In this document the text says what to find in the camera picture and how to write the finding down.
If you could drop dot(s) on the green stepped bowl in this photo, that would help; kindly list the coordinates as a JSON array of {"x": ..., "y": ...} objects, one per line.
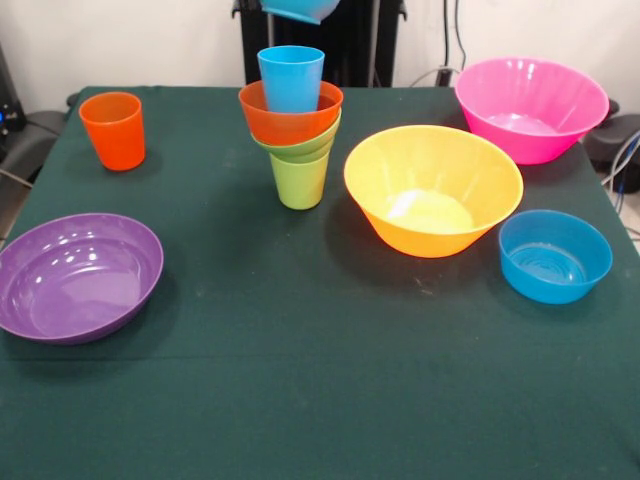
[{"x": 305, "y": 147}]

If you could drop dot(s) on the orange round bowl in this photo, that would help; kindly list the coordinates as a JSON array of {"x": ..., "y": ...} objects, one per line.
[{"x": 280, "y": 130}]

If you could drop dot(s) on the blue plastic cup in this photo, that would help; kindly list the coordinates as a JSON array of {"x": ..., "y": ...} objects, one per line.
[{"x": 290, "y": 85}]

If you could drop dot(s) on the light blue stepped bowl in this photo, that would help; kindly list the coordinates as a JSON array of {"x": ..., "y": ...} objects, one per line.
[{"x": 300, "y": 7}]

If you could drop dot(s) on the green plastic cup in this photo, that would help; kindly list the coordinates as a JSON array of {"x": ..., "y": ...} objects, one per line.
[{"x": 300, "y": 185}]

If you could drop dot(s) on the large yellow-orange bowl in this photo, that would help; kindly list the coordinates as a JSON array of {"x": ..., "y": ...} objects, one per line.
[{"x": 430, "y": 175}]

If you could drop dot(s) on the dark green tablecloth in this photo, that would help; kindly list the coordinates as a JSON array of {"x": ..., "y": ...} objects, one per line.
[{"x": 350, "y": 400}]

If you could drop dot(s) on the black power adapter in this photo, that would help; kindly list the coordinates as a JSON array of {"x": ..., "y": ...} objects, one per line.
[{"x": 443, "y": 76}]

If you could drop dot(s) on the orange plastic cup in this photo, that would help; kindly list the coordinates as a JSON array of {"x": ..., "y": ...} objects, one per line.
[{"x": 117, "y": 140}]

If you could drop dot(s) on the blue round bowl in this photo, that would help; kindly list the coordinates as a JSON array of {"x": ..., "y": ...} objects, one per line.
[{"x": 555, "y": 270}]

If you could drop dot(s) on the large purple bowl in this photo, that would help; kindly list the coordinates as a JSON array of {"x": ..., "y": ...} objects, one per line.
[{"x": 75, "y": 280}]

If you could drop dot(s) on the large pink bowl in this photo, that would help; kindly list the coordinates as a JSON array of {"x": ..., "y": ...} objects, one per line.
[{"x": 530, "y": 100}]

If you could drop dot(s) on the black equipment base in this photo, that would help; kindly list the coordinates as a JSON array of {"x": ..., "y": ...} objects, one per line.
[{"x": 617, "y": 137}]

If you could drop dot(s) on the black computer case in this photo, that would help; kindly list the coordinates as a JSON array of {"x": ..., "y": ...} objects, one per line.
[{"x": 10, "y": 110}]

